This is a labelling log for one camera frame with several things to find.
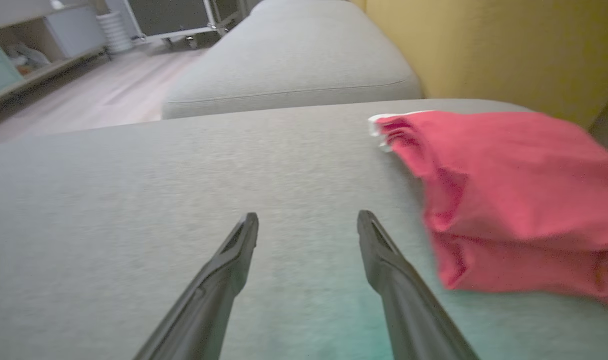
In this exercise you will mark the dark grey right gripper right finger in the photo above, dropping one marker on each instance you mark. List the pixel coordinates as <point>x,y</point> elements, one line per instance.
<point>408,310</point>

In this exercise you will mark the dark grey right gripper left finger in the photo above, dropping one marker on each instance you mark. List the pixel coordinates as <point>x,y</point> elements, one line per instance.
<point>209,300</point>

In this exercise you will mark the pile of red clothing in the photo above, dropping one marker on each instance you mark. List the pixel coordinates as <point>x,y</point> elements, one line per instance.
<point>523,190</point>

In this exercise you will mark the grey fabric sofa seat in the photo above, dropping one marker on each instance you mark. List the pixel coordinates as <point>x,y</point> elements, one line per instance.
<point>134,210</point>

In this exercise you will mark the grey fabric ottoman cushion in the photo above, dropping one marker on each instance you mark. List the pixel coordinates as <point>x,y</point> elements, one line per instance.
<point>294,55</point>

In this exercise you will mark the yellow sofa back cushion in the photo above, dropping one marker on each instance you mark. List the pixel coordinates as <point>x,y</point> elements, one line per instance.
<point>493,50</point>

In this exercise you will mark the white ribbed cylindrical container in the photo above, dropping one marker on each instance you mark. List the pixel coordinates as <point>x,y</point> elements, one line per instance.
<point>115,32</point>

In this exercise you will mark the black flight case silver edges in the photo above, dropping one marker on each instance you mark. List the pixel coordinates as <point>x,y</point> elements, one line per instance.
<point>169,15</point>

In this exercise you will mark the clutter inside cabinet shelf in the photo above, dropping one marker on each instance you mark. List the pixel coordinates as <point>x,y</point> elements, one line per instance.
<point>29,57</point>

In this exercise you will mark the white and mint media cabinet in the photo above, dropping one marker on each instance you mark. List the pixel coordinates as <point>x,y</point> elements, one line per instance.
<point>59,30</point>

